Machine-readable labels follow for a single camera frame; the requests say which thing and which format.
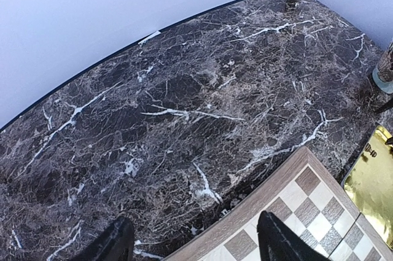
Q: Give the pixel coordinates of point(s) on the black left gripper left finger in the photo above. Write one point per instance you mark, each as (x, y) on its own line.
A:
(116, 242)

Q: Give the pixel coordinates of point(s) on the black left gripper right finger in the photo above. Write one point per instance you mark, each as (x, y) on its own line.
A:
(278, 242)

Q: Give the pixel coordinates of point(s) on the wooden chess board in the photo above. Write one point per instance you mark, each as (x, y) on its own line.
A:
(307, 199)

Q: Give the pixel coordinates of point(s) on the pile of dark chess pieces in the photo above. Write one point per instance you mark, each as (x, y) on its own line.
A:
(368, 148)

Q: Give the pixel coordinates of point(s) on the gold metal tray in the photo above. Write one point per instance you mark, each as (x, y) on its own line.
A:
(369, 183)

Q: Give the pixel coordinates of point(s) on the white coral pattern mug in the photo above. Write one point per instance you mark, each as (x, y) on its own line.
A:
(382, 73)

